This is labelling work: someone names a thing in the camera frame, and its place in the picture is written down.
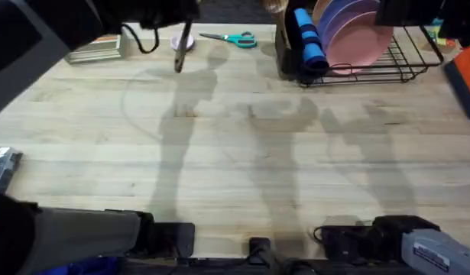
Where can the blue bottle with black band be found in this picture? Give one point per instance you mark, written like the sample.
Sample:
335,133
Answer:
313,46

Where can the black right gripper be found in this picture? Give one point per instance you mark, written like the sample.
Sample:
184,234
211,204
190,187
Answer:
406,11

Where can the silver foil bag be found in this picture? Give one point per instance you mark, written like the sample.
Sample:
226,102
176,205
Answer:
1,168

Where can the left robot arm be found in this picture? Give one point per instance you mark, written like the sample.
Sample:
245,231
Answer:
70,237

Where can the blue object under rail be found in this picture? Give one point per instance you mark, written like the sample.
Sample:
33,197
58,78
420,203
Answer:
82,266

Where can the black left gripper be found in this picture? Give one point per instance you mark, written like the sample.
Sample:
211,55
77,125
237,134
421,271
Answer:
169,11

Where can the white tape roll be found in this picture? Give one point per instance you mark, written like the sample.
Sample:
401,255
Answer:
177,43

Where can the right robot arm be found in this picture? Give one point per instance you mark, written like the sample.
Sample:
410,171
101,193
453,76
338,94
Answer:
441,252

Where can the pink plate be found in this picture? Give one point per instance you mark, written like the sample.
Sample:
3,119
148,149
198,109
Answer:
360,42

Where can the orange plate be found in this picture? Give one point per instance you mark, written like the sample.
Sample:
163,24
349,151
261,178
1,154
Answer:
317,9

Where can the blue-violet plate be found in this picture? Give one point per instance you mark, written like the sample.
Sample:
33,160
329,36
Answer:
330,13

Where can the black clamp block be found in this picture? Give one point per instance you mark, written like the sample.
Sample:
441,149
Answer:
260,248

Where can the orange and dark blue box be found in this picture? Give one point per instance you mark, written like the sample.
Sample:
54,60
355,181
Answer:
467,72

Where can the wooden spoon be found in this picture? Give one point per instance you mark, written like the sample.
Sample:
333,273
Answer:
274,4

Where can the purple plate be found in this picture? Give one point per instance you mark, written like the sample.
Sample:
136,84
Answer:
353,13

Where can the board with toy blocks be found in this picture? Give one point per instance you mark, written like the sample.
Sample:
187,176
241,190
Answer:
443,40

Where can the black rail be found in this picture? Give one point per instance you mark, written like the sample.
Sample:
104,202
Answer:
227,267

